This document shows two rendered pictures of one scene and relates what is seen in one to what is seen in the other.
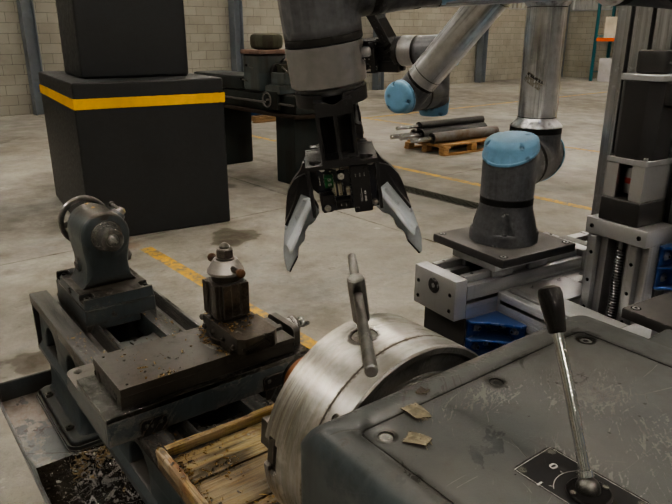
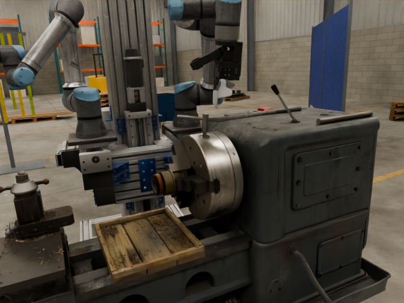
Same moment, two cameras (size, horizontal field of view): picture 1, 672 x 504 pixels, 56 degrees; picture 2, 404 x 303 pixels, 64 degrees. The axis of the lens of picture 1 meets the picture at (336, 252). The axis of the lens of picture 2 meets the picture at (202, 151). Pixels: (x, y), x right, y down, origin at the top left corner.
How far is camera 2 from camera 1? 119 cm
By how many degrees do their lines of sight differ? 74
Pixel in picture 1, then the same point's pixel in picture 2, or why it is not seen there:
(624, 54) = (112, 52)
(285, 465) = (225, 182)
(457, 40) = (53, 45)
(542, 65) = (77, 58)
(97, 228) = not seen: outside the picture
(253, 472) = (146, 247)
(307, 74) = (237, 34)
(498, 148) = (89, 93)
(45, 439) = not seen: outside the picture
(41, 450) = not seen: outside the picture
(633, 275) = (149, 127)
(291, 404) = (215, 162)
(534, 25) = (69, 40)
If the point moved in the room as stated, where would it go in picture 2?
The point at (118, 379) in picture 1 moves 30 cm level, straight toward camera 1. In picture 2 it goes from (47, 271) to (162, 256)
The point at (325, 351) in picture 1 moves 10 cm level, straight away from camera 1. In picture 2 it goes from (205, 143) to (177, 143)
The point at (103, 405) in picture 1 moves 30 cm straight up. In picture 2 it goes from (50, 293) to (30, 184)
